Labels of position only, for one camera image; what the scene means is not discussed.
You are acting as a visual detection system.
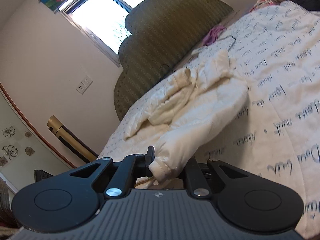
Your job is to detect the cream puffer jacket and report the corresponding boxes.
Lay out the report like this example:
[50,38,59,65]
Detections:
[124,50,248,184]

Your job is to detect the bedroom window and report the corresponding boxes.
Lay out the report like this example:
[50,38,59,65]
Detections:
[58,0,144,66]

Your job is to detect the gold and black chair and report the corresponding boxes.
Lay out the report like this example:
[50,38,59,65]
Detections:
[47,115,98,163]

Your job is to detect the green upholstered headboard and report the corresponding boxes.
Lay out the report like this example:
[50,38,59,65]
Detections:
[113,0,234,120]

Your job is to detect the purple cloth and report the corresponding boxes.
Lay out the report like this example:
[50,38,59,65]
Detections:
[202,24,226,46]

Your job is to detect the white bedsheet with script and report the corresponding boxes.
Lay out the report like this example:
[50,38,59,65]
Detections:
[97,0,320,239]

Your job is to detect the red floral fabric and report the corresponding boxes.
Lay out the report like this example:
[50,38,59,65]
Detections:
[249,0,280,12]

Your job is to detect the white double wall socket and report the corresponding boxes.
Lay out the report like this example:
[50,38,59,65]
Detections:
[76,75,93,95]

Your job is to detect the black cable at headboard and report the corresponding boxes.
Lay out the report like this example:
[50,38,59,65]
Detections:
[159,63,180,77]

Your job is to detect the black cable on bed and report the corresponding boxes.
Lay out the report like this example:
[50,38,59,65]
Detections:
[215,34,237,53]

